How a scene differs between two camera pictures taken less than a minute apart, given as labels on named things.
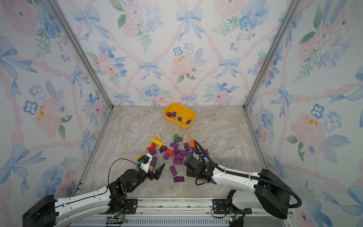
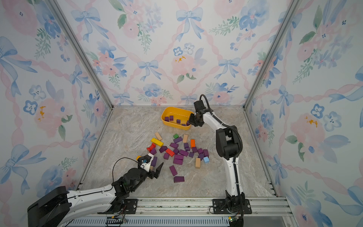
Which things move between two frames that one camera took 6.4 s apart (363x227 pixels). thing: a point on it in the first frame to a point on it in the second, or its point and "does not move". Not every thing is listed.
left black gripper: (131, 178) does not move
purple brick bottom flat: (178, 178) does not move
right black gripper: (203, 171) to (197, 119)
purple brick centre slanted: (184, 152) does not move
